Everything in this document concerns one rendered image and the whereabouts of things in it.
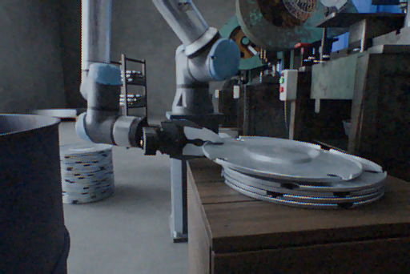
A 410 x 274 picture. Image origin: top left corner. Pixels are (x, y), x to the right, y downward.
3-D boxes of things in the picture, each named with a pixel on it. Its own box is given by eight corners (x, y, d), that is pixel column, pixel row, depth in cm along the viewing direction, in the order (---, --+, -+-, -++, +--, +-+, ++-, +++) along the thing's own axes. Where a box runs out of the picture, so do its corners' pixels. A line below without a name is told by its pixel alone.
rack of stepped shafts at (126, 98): (131, 143, 278) (127, 54, 261) (98, 141, 292) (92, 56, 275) (151, 137, 318) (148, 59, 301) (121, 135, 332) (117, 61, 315)
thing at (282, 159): (397, 171, 43) (398, 167, 43) (271, 195, 30) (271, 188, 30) (279, 137, 68) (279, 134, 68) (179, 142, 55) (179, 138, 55)
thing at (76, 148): (38, 155, 115) (38, 153, 115) (68, 143, 144) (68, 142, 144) (101, 154, 117) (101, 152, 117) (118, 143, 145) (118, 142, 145)
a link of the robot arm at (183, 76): (198, 86, 98) (198, 49, 95) (219, 84, 86) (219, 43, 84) (170, 85, 91) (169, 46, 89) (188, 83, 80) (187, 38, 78)
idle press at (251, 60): (216, 129, 393) (217, 10, 362) (210, 122, 490) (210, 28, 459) (310, 128, 405) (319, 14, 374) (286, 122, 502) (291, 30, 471)
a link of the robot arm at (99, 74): (84, 66, 65) (82, 108, 66) (91, 60, 56) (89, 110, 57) (115, 70, 69) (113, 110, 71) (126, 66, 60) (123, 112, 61)
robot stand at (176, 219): (172, 243, 88) (168, 114, 80) (168, 218, 106) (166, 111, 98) (223, 237, 92) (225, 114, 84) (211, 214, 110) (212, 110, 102)
